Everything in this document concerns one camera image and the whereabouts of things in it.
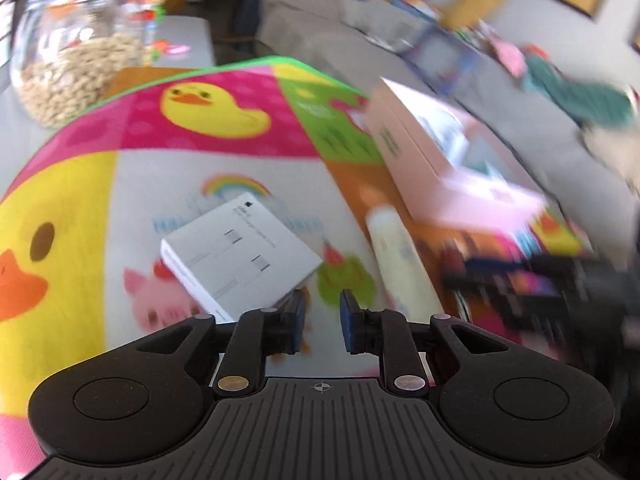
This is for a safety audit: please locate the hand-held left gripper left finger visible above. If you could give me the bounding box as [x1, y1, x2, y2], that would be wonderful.
[135, 290, 307, 401]

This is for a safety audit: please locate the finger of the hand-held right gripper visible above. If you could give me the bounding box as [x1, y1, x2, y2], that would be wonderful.
[441, 254, 591, 311]

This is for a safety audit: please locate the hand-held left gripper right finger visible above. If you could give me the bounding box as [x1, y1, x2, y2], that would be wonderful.
[339, 289, 506, 400]

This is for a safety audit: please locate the white cable box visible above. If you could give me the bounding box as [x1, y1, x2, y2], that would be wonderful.
[159, 191, 324, 324]

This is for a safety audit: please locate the white tube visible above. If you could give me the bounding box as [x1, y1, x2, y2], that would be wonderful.
[366, 204, 447, 322]

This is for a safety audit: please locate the teal plastic tool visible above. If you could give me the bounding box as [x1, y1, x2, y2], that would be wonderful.
[475, 157, 507, 181]

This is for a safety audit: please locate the pink cardboard box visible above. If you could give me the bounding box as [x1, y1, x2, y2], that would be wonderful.
[364, 76, 549, 234]

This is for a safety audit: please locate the cream cloth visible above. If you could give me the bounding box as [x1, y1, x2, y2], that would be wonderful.
[581, 124, 640, 183]

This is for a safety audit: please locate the grey sofa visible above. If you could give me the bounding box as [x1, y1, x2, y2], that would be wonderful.
[254, 0, 640, 243]

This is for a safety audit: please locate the teal towel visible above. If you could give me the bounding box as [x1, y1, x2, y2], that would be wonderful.
[524, 54, 637, 129]

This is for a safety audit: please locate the colourful cartoon play mat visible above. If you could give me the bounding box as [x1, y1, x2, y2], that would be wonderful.
[0, 55, 601, 461]

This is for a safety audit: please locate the pink plush toy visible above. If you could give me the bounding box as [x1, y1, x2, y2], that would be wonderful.
[491, 39, 527, 77]

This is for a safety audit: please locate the yellow pillow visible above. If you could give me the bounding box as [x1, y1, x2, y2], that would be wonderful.
[444, 0, 507, 29]

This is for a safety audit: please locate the pink and orange toy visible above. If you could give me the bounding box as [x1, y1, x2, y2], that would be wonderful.
[149, 40, 192, 59]

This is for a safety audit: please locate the glass jar of nuts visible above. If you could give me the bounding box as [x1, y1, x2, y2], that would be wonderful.
[10, 0, 149, 129]

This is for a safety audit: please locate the green gumball toy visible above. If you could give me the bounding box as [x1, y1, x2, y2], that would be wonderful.
[135, 0, 167, 24]

